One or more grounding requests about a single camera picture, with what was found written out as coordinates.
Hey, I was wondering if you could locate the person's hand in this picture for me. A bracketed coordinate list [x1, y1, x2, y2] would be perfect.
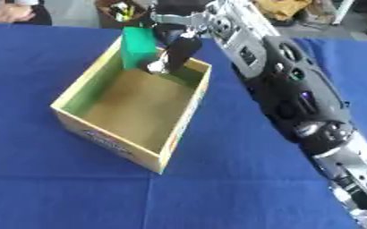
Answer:
[0, 3, 38, 24]

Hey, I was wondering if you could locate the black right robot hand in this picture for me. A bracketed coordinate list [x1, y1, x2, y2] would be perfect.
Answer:
[147, 0, 212, 75]

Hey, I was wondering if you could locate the green rectangular block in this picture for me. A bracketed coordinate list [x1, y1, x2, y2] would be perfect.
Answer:
[119, 26, 160, 72]

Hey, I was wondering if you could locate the open tan cardboard box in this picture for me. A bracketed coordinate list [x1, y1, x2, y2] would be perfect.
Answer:
[48, 37, 214, 175]

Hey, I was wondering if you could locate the brown box with small items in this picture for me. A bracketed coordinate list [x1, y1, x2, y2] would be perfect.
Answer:
[94, 0, 152, 30]

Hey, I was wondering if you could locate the person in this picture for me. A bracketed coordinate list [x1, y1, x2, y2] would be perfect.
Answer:
[0, 0, 54, 26]

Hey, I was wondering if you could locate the yellow bag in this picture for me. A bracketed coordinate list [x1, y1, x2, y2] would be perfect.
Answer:
[252, 0, 315, 22]

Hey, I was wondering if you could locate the white furniture leg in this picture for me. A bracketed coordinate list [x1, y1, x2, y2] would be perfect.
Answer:
[330, 0, 358, 26]

